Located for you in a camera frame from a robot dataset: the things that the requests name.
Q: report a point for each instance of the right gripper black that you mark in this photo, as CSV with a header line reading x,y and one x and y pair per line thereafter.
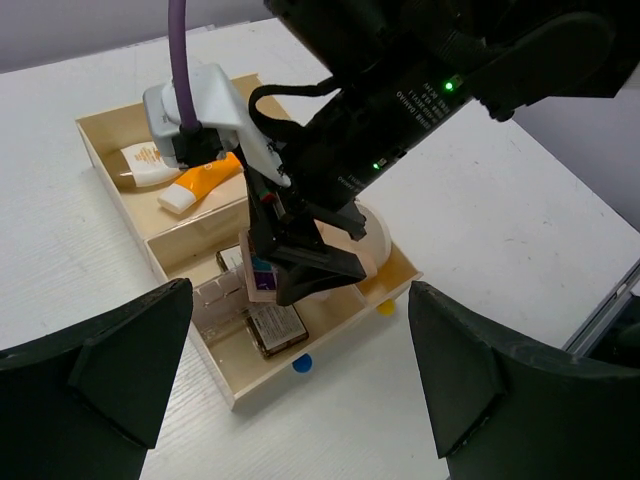
x,y
348,144

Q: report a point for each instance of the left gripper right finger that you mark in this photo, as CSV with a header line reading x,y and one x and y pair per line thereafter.
x,y
503,405

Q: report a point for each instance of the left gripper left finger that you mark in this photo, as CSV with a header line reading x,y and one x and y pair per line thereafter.
x,y
88,401

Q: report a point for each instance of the colourful eyeshadow palette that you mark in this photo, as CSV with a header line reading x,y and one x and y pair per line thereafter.
x,y
260,276

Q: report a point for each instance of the nude eyeshadow palette clear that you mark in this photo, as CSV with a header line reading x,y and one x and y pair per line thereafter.
x,y
221,306

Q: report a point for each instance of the round white powder puff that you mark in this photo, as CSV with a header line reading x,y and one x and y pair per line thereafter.
x,y
373,250

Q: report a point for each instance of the orange sunscreen tube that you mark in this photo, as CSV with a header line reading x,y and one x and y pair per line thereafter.
x,y
196,183

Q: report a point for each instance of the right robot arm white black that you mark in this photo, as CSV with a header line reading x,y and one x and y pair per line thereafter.
x,y
398,71

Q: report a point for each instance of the cream organizer tray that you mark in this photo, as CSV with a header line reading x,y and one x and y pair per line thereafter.
x,y
184,246

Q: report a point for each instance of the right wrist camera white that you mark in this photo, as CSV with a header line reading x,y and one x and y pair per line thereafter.
x,y
218,107

